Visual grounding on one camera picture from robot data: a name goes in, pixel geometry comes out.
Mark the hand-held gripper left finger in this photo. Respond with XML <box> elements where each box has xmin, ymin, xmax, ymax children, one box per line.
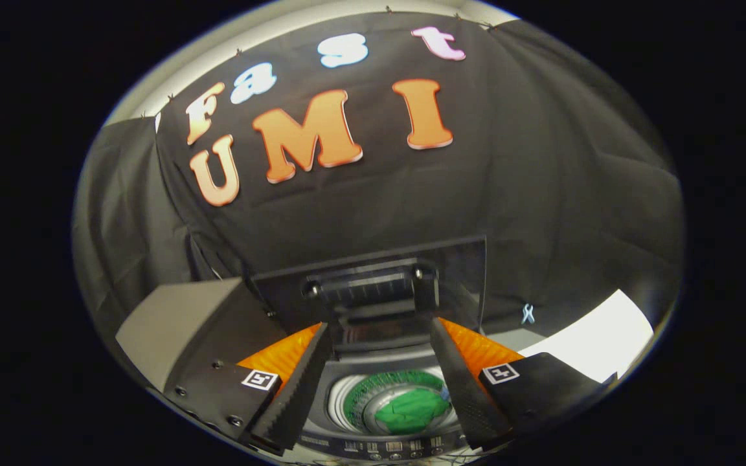
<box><xmin>163</xmin><ymin>322</ymin><xmax>335</xmax><ymax>457</ymax></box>

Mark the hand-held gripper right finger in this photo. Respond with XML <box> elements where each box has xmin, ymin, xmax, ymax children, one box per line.
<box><xmin>429</xmin><ymin>317</ymin><xmax>618</xmax><ymax>452</ymax></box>

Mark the grey washing machine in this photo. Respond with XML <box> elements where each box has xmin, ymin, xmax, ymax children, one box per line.
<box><xmin>295</xmin><ymin>343</ymin><xmax>477</xmax><ymax>461</ymax></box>

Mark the green polo shirt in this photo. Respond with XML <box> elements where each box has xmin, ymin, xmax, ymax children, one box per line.
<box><xmin>373</xmin><ymin>387</ymin><xmax>451</xmax><ymax>434</ymax></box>

